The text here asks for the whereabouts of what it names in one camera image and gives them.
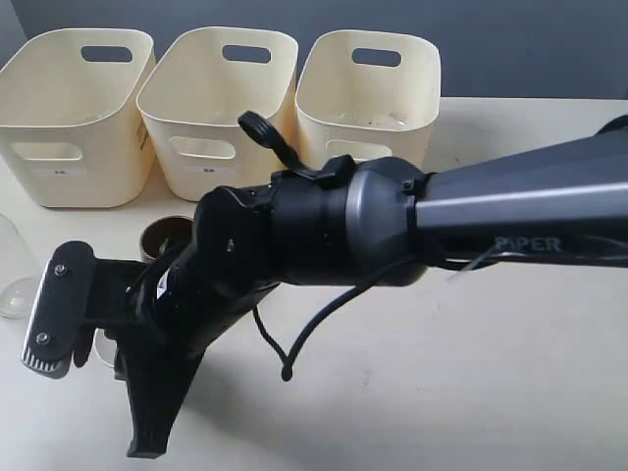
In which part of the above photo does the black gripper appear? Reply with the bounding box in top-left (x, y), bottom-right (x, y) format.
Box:
top-left (126, 184), bottom-right (279, 445)

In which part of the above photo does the white paper cup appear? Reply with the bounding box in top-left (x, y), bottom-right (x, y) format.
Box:
top-left (92, 329), bottom-right (117, 369)

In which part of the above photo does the brown wooden cup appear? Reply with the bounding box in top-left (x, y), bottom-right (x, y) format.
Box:
top-left (139, 216), bottom-right (192, 263)

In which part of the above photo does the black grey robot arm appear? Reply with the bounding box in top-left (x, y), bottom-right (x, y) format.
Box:
top-left (117, 112), bottom-right (627, 459)

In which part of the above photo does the left cream plastic bin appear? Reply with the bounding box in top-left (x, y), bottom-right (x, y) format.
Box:
top-left (1, 28), bottom-right (156, 208)

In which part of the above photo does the cream plastic bin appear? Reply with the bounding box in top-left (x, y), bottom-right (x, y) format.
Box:
top-left (1, 28), bottom-right (156, 208)
top-left (295, 29), bottom-right (442, 168)
top-left (136, 26), bottom-right (298, 201)

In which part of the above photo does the middle cream plastic bin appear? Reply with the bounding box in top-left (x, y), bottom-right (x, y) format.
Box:
top-left (136, 26), bottom-right (298, 201)

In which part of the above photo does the right cream plastic bin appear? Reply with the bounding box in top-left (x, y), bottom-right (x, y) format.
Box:
top-left (295, 29), bottom-right (442, 168)

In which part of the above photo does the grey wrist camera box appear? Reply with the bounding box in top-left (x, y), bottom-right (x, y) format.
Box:
top-left (21, 240), bottom-right (96, 380)

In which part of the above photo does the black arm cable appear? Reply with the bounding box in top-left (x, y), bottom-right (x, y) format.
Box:
top-left (252, 244), bottom-right (501, 383)

